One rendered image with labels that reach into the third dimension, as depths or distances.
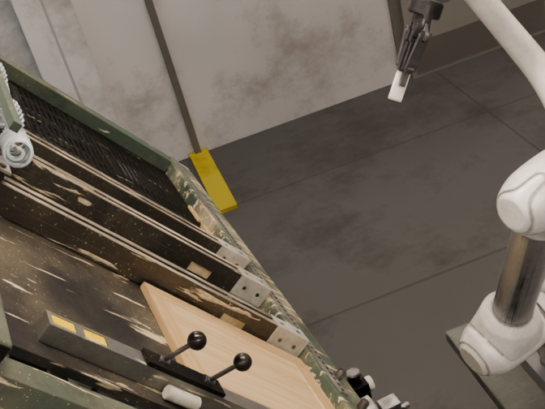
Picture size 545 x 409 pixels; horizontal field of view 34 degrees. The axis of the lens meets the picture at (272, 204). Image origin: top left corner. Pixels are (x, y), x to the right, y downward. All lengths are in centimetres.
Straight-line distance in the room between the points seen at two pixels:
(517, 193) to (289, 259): 272
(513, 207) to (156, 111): 385
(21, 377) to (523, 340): 132
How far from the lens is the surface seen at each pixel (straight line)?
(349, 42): 567
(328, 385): 244
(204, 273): 265
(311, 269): 436
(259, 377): 220
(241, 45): 545
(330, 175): 504
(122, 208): 248
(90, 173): 262
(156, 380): 178
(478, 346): 232
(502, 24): 192
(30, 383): 141
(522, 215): 184
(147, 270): 224
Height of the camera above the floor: 260
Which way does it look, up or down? 32 degrees down
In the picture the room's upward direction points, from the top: 16 degrees counter-clockwise
